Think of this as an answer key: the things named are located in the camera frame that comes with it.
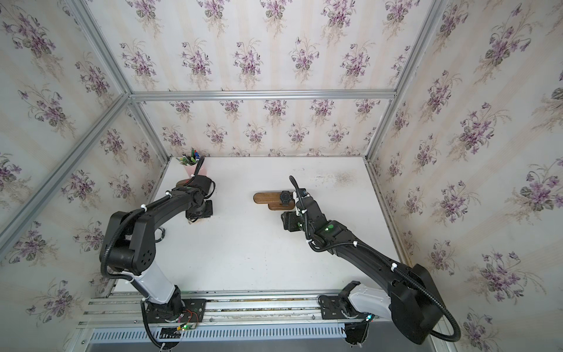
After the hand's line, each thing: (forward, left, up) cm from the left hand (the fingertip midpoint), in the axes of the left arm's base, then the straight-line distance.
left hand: (204, 213), depth 94 cm
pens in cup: (+25, +11, +8) cm, 28 cm away
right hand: (-7, -38, +10) cm, 40 cm away
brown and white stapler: (+19, +16, -3) cm, 25 cm away
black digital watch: (+5, -36, +6) cm, 37 cm away
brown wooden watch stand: (+4, -30, +4) cm, 31 cm away
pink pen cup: (+24, +11, +2) cm, 26 cm away
